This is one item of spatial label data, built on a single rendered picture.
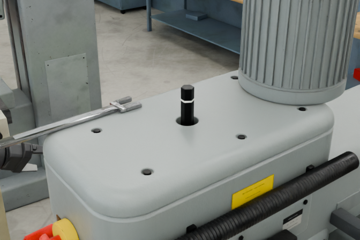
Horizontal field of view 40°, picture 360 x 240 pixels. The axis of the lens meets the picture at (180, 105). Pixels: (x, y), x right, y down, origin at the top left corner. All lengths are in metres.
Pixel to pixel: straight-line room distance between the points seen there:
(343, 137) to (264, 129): 0.31
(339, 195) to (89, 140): 0.54
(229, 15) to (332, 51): 6.26
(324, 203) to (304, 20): 0.38
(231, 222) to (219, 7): 6.57
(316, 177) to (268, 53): 0.22
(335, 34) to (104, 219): 0.47
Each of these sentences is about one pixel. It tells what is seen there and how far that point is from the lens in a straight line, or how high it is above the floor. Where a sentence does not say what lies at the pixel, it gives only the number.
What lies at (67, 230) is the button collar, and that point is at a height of 1.79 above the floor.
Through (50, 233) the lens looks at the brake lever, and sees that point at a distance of 0.90.
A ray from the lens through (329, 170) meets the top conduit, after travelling 0.88.
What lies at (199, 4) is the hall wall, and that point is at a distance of 7.58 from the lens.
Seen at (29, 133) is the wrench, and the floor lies 1.90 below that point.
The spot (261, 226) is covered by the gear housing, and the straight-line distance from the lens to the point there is 0.88.
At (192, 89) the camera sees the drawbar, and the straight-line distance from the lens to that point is 0.78.
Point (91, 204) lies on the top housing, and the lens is 0.68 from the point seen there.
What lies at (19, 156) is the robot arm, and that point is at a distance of 1.56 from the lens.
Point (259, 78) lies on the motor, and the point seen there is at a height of 1.93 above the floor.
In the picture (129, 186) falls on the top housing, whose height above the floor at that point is 1.89.
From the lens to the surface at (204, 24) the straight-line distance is 6.92.
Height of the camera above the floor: 2.27
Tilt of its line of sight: 26 degrees down
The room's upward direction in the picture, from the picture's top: straight up
